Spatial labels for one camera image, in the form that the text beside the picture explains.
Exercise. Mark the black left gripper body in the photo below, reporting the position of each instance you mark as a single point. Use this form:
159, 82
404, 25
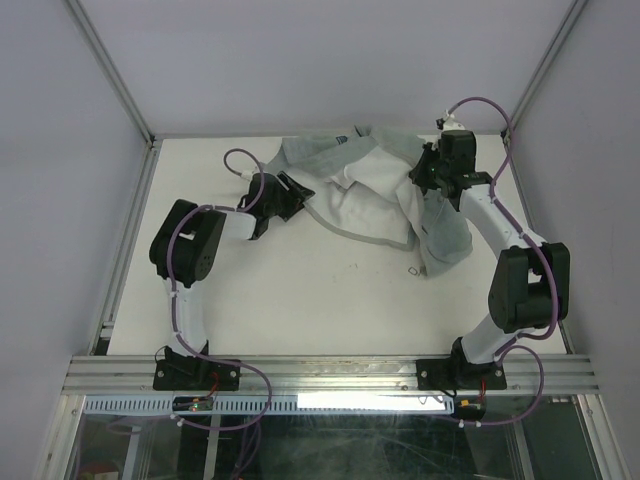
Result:
275, 208

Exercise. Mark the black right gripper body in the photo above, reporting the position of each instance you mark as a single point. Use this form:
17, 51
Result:
430, 168

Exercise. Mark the grey zip-up jacket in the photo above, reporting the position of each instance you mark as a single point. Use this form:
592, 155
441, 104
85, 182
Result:
362, 191

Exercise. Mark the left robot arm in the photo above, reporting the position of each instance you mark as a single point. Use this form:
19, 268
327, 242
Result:
184, 249

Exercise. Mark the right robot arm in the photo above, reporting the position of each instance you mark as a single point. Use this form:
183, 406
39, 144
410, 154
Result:
529, 291

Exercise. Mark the small electronics board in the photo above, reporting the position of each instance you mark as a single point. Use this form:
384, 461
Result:
193, 404

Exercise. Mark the black yellow connector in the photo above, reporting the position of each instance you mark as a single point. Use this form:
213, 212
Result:
468, 409

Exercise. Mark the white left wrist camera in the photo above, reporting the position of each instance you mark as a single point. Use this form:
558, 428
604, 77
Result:
248, 174

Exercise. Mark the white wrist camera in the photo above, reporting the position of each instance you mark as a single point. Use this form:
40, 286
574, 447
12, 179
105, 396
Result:
448, 122
248, 174

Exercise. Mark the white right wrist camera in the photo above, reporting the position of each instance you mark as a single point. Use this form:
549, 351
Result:
448, 122

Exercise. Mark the left aluminium frame post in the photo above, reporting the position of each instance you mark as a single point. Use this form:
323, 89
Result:
83, 22

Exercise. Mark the aluminium frame post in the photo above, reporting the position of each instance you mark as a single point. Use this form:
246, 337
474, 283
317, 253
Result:
549, 57
83, 22

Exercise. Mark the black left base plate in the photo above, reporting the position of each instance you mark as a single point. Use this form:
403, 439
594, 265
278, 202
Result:
176, 372

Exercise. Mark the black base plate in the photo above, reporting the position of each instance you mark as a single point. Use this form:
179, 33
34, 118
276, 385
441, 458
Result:
176, 372
455, 373

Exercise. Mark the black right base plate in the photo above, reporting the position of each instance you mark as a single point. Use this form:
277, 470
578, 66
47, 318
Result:
455, 373

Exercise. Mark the grey slotted cable duct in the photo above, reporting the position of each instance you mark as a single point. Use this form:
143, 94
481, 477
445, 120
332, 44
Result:
302, 403

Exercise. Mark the right aluminium frame post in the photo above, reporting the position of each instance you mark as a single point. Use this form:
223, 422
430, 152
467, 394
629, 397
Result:
549, 57

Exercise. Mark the aluminium front rail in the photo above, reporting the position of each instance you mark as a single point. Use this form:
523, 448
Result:
564, 374

